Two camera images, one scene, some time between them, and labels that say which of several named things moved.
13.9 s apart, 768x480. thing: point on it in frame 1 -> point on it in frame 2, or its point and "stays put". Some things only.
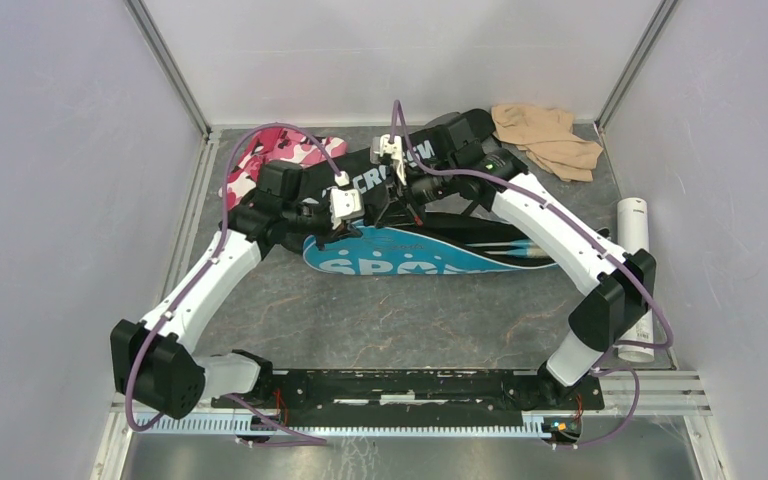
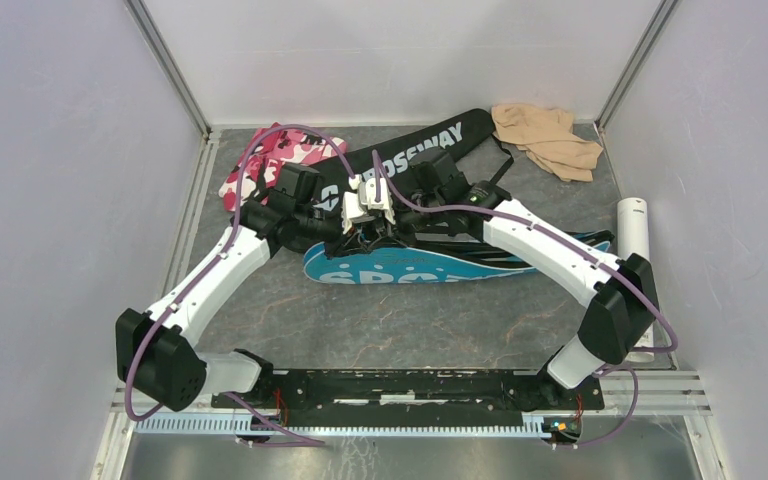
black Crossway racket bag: (370, 179) stays put
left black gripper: (324, 201) stays put
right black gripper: (398, 212) -> (399, 224)
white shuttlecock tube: (632, 235) stays put
